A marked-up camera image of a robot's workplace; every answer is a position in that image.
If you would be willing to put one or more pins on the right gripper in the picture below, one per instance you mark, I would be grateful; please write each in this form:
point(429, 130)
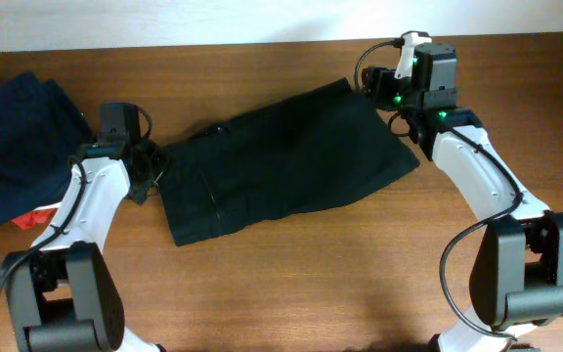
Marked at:
point(378, 85)

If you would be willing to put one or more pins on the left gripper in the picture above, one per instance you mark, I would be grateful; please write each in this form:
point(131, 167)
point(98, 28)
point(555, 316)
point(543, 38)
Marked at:
point(151, 149)

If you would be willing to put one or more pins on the black shorts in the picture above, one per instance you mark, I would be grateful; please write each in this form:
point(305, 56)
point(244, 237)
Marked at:
point(318, 150)

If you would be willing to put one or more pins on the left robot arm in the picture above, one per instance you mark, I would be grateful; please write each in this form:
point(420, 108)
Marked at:
point(60, 294)

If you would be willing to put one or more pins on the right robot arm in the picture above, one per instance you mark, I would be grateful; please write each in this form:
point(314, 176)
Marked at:
point(516, 283)

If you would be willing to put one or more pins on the navy blue folded garment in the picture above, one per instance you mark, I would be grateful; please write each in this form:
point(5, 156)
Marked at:
point(40, 128)

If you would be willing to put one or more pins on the red cloth piece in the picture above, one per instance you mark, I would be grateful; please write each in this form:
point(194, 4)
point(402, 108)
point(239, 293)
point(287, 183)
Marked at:
point(33, 218)

